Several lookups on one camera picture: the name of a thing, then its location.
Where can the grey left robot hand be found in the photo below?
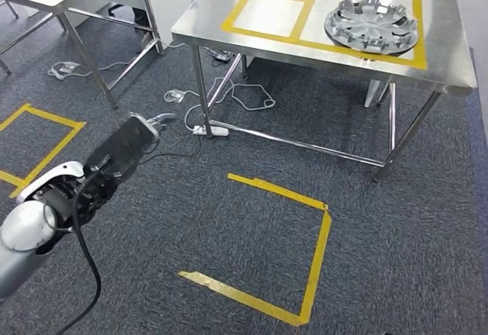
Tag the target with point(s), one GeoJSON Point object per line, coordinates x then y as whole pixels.
{"type": "Point", "coordinates": [164, 118]}

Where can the grey plastic wheel hubcap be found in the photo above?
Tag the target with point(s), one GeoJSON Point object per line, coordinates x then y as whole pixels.
{"type": "Point", "coordinates": [372, 27]}

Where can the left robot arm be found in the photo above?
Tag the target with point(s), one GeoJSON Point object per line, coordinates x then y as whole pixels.
{"type": "Point", "coordinates": [26, 231]}

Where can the steel workbench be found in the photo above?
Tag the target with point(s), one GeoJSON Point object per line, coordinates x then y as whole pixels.
{"type": "Point", "coordinates": [442, 34]}

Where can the white power strip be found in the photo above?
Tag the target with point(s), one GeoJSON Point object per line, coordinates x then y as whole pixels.
{"type": "Point", "coordinates": [217, 131]}

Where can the small yellow tape rectangle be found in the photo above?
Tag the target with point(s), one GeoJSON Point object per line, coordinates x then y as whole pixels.
{"type": "Point", "coordinates": [259, 36]}

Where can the closed yellow floor tape square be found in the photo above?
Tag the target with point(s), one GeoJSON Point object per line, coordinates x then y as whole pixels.
{"type": "Point", "coordinates": [53, 153]}

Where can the open yellow floor tape square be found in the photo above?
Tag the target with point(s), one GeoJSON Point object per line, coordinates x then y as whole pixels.
{"type": "Point", "coordinates": [316, 262]}

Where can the large yellow tape rectangle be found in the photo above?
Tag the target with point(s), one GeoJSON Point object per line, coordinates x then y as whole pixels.
{"type": "Point", "coordinates": [419, 29]}

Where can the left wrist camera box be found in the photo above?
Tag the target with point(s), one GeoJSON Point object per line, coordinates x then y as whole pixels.
{"type": "Point", "coordinates": [126, 145]}

